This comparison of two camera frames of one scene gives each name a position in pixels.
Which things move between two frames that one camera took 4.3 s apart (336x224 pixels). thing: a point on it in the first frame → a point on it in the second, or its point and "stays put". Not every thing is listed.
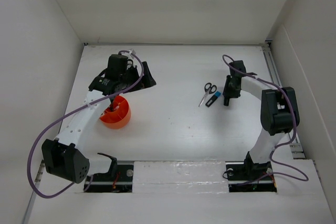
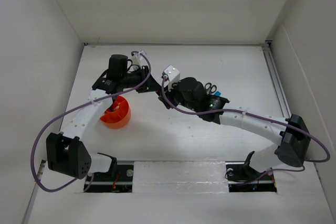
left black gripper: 147,80 stays put
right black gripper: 227,92 → 175,86
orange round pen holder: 120,117 stays put
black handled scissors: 209,89 stays put
